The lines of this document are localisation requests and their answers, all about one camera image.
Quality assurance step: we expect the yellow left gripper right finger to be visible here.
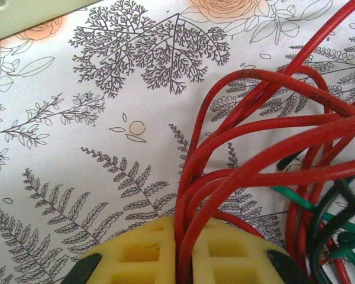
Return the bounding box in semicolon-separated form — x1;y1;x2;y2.
192;217;311;284

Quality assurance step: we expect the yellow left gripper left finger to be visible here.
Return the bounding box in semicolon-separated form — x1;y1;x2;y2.
60;215;177;284

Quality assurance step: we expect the black cable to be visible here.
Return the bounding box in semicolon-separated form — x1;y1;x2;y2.
276;150;355;284

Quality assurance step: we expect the green cable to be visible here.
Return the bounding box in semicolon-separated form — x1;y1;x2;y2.
270;177;355;267

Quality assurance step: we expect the red cable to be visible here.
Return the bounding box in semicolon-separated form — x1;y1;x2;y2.
174;0;355;284

